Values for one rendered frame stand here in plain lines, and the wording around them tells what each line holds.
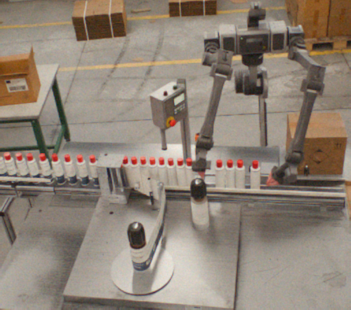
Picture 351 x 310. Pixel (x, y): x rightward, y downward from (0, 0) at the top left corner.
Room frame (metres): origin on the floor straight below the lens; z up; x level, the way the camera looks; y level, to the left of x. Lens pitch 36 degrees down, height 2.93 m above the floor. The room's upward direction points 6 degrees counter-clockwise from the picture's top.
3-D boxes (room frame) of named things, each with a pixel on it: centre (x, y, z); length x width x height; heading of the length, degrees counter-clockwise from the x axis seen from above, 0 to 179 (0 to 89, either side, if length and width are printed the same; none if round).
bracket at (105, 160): (2.28, 0.35, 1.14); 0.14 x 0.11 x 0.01; 78
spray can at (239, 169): (2.23, -0.35, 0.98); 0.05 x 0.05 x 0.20
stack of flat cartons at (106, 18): (6.50, 0.76, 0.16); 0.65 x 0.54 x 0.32; 90
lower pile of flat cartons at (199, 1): (6.90, -0.48, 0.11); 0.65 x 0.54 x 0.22; 82
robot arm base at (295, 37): (2.80, -0.78, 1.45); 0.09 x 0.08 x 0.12; 85
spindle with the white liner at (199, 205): (2.00, -0.10, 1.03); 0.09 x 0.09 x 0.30
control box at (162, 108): (2.39, 0.00, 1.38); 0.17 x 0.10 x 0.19; 133
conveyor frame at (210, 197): (2.29, -0.09, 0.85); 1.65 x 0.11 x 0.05; 78
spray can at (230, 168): (2.24, -0.30, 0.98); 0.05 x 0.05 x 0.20
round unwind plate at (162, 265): (1.74, 0.21, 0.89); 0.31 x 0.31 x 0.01
